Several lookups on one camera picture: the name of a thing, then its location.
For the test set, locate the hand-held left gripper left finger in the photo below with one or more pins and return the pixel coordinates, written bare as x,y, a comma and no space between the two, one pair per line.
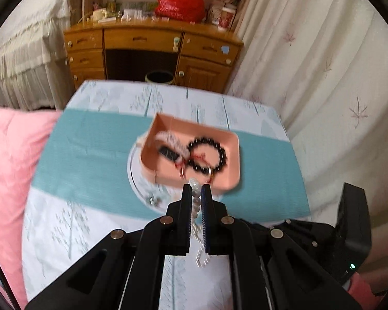
187,211

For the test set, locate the white ruffled bedspread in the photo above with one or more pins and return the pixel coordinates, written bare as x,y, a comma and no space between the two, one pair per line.
29,55

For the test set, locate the beige patterned cup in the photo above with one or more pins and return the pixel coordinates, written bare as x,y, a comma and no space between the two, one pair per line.
215,13

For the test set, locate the pink rectangular tray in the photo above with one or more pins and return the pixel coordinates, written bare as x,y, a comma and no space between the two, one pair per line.
224,163

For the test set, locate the cream leaf-print curtain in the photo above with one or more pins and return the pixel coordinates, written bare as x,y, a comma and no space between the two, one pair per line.
317,80

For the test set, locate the wooden desk with drawers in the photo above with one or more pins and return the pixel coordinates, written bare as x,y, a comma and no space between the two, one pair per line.
142,40

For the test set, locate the pink quilted blanket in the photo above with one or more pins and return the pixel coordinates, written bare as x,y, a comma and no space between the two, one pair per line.
9,161

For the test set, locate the white mug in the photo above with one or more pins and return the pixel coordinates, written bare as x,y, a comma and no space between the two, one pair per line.
98,15

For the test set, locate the small metal earring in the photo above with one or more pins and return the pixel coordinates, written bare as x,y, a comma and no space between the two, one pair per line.
151,201

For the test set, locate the teal table mat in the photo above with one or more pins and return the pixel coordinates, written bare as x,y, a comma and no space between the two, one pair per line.
90,155

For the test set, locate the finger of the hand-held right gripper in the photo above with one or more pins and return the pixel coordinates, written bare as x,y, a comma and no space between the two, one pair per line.
305,232

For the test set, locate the small black rectangular charm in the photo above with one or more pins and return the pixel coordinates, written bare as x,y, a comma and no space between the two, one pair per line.
168,154

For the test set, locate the black waste bin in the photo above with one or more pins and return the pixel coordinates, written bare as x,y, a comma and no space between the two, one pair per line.
159,77

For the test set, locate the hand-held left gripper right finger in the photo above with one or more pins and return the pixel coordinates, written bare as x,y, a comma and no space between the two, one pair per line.
206,214

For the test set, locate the red and white paper cup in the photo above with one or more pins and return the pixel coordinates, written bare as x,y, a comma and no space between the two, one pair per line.
226,19

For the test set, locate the person's right forearm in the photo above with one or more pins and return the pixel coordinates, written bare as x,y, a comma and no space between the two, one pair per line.
367,289

